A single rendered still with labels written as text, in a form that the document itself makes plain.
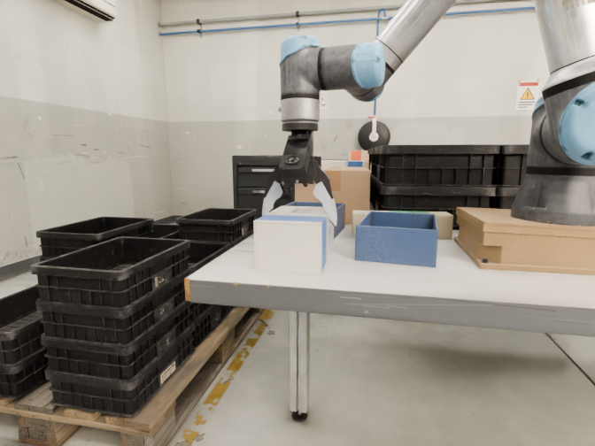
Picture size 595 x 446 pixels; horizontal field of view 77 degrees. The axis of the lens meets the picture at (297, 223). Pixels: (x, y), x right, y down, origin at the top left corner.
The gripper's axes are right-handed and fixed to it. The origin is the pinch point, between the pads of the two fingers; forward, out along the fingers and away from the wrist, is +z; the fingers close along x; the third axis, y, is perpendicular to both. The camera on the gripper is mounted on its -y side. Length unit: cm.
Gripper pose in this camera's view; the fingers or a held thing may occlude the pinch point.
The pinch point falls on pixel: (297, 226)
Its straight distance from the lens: 74.2
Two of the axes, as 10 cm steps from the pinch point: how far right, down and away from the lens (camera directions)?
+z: 0.1, 9.8, 1.7
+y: 2.0, -1.7, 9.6
